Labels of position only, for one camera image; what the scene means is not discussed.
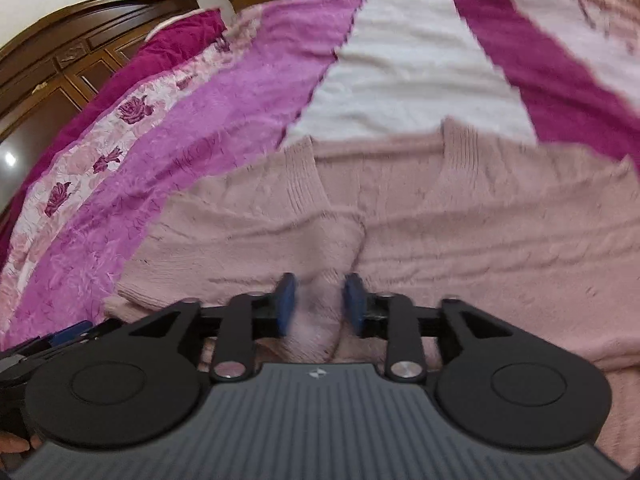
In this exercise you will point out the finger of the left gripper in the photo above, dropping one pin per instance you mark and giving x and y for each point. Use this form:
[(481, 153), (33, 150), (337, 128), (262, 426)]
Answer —
[(69, 333)]

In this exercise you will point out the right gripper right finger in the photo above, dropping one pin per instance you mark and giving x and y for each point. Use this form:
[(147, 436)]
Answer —
[(390, 317)]

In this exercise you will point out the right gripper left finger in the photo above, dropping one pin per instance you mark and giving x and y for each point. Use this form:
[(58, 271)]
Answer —
[(246, 319)]

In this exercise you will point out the pink knit cardigan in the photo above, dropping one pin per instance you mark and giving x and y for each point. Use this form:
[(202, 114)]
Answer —
[(545, 237)]

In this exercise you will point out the dark wooden headboard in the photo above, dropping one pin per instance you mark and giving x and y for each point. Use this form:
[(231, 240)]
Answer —
[(53, 69)]

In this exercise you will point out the magenta velvet pillow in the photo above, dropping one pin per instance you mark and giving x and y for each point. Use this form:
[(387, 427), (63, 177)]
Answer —
[(169, 46)]

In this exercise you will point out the striped purple floral bedspread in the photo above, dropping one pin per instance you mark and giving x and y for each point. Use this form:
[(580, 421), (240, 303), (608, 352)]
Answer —
[(532, 70)]

